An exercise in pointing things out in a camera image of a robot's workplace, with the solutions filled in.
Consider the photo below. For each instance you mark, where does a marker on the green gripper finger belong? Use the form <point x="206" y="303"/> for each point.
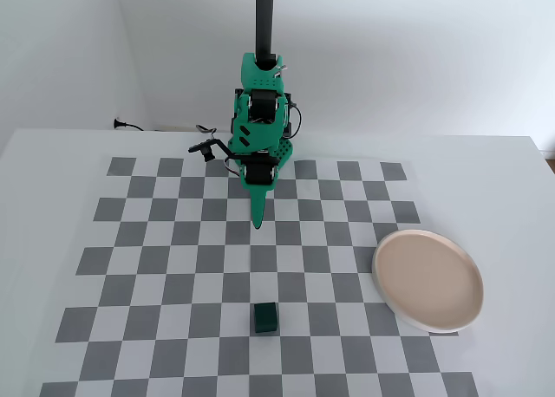
<point x="259" y="202"/>

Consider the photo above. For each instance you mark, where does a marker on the black gripper body with motor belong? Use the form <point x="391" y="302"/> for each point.
<point x="259" y="174"/>

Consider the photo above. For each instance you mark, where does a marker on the dark green cube dice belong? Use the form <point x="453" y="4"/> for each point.
<point x="264" y="319"/>

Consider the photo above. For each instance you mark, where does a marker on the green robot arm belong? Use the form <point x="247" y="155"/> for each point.
<point x="260" y="82"/>

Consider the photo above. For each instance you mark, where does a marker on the round beige plate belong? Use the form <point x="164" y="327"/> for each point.
<point x="429" y="280"/>

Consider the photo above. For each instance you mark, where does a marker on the white power strip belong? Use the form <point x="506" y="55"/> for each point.
<point x="173" y="127"/>

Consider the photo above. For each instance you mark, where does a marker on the grey white checkered mat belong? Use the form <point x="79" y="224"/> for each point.
<point x="208" y="284"/>

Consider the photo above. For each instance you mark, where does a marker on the black vertical pole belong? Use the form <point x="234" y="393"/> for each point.
<point x="264" y="20"/>

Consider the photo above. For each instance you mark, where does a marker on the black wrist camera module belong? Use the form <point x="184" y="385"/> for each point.
<point x="208" y="147"/>

